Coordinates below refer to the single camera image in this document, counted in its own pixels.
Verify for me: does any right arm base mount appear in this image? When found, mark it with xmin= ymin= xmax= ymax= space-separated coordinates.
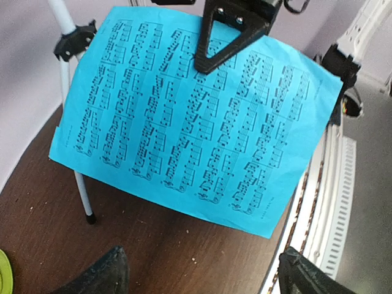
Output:
xmin=313 ymin=43 xmax=363 ymax=126

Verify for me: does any white music stand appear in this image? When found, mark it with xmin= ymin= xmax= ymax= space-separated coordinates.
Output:
xmin=47 ymin=0 xmax=99 ymax=226

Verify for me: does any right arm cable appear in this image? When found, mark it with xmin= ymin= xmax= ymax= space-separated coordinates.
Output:
xmin=283 ymin=0 xmax=310 ymax=15

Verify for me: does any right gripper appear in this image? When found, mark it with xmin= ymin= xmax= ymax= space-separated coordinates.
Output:
xmin=151 ymin=0 xmax=285 ymax=75

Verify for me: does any green saucer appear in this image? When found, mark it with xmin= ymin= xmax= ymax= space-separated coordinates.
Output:
xmin=0 ymin=250 xmax=13 ymax=294

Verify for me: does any blue sheet music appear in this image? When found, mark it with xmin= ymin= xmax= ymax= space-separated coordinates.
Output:
xmin=49 ymin=7 xmax=342 ymax=238

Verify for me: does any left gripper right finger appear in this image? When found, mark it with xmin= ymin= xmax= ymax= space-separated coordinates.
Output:
xmin=278 ymin=247 xmax=355 ymax=294

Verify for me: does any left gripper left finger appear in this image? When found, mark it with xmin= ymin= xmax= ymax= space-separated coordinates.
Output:
xmin=51 ymin=246 xmax=130 ymax=293

